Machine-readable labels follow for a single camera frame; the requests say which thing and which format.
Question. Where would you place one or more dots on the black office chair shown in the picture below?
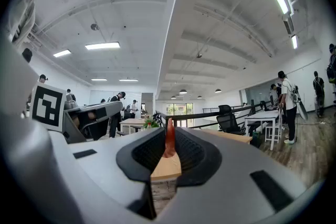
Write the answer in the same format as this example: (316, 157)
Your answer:
(229, 120)

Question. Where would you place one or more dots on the light wooden table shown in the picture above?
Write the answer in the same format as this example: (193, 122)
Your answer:
(132, 122)

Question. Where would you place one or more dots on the short ceiling tube light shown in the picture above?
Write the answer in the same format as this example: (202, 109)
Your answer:
(294, 41)

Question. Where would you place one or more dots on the green bin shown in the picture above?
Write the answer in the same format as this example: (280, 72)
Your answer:
(256, 139)

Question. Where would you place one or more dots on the black metal railing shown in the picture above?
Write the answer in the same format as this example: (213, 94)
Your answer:
(199, 115)

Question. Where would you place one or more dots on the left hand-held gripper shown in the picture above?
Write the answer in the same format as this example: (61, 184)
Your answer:
(47, 106)

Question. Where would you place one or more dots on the rectangular ceiling panel light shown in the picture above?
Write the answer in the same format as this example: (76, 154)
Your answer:
(62, 53)
(98, 79)
(102, 46)
(128, 80)

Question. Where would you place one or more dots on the person's white shirt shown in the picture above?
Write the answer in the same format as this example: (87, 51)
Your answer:
(23, 13)

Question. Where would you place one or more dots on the orange shrimp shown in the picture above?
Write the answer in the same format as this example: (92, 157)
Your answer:
(170, 139)

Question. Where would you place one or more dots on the white table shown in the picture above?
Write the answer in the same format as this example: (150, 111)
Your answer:
(262, 116)

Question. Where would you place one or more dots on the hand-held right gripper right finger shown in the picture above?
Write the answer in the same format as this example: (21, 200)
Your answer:
(231, 160)

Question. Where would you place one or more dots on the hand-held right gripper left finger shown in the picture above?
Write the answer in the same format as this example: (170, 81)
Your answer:
(105, 165)

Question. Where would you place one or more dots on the green potted plant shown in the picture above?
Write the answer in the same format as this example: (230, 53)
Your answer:
(150, 123)

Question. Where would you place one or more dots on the white stool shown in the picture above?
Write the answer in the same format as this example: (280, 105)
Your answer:
(273, 129)

